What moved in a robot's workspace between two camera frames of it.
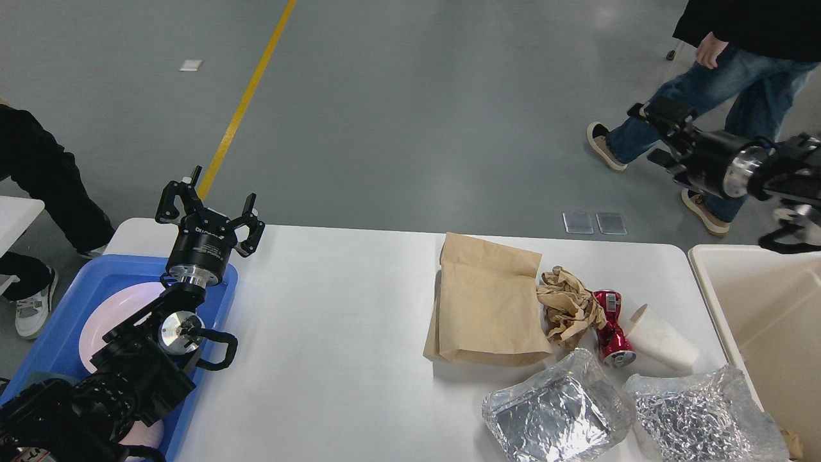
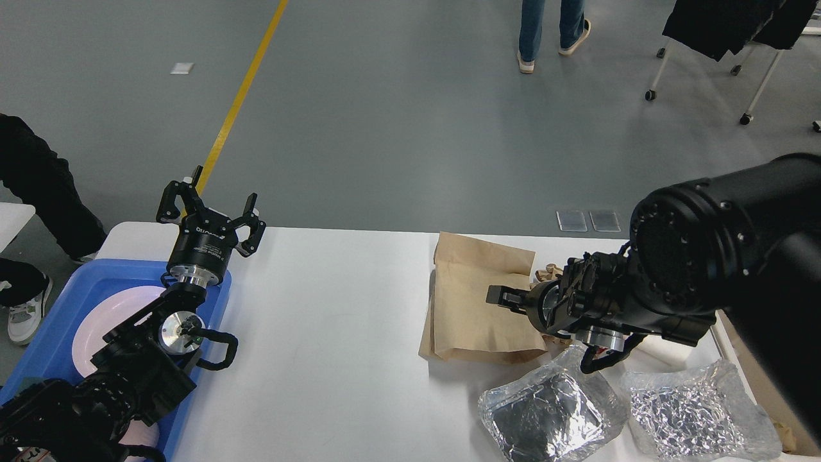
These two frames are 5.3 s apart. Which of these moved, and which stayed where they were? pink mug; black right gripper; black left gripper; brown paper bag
Moved: black right gripper
Stayed: black left gripper; pink mug; brown paper bag
